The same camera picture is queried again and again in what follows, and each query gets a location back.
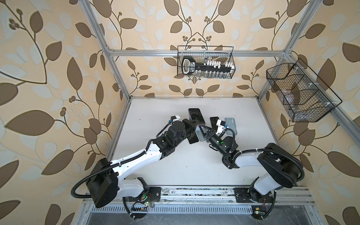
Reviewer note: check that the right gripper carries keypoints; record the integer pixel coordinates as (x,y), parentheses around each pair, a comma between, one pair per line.
(210,134)

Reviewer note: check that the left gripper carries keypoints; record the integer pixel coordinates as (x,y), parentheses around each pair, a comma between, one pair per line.
(188,123)

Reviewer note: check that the grey phone case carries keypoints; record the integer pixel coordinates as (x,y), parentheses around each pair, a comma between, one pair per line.
(199,134)

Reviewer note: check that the black phone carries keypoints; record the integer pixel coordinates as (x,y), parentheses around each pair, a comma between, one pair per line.
(214,121)
(196,116)
(193,138)

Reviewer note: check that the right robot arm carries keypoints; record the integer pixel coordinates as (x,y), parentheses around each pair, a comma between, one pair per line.
(282,169)

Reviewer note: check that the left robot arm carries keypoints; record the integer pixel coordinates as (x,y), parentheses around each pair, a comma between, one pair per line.
(108,180)

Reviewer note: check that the black tool in basket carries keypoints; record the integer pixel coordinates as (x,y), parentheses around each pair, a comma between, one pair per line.
(190,66)

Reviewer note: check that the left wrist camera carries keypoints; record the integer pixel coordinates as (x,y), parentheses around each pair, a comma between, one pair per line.
(174,118)

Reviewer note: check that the back wall wire basket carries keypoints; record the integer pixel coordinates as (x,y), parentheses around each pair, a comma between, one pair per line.
(204,52)

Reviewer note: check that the wall wire basket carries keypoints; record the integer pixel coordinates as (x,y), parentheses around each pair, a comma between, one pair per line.
(204,52)
(305,95)

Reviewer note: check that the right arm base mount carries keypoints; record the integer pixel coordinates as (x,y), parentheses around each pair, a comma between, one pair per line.
(264,203)

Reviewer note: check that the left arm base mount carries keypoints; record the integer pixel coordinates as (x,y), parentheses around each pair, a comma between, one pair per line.
(140,197)

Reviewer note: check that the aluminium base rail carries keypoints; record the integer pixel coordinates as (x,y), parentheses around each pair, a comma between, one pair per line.
(225,195)

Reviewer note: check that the right wall wire basket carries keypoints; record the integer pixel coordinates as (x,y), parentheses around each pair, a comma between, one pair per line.
(305,95)

